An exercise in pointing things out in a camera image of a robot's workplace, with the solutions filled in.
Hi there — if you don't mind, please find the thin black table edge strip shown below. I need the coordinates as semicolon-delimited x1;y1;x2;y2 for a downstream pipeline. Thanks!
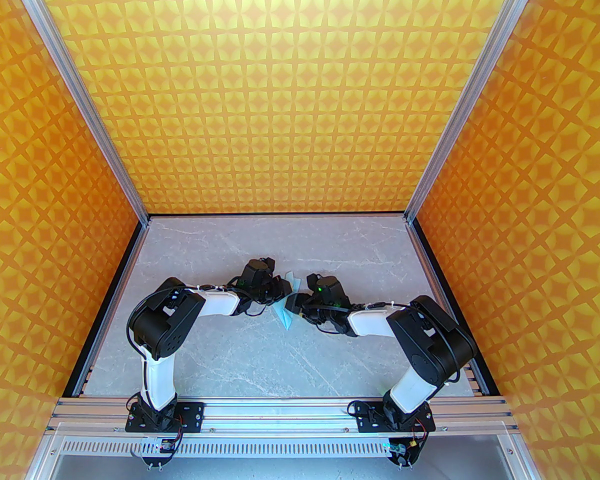
146;211;409;219

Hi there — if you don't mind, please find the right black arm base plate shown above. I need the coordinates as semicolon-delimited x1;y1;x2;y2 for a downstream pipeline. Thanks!
355;401;437;434

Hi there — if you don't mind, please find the small circuit board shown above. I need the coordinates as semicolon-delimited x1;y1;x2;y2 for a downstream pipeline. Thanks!
139;437;180;469
386;438;422;469

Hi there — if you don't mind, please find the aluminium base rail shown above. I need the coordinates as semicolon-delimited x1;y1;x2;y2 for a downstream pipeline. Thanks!
47;397;518;436

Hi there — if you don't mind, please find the light blue paper sheet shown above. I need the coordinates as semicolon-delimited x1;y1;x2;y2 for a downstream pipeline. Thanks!
271;270;305;330

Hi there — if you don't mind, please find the aluminium corner post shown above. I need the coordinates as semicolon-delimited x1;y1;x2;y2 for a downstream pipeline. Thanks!
404;0;546;224
5;0;151;226

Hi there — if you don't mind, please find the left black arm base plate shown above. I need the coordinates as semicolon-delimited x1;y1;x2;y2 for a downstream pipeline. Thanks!
125;401;206;434

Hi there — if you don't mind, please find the white slotted cable duct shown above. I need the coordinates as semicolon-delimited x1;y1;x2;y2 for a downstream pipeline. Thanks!
60;435;516;461

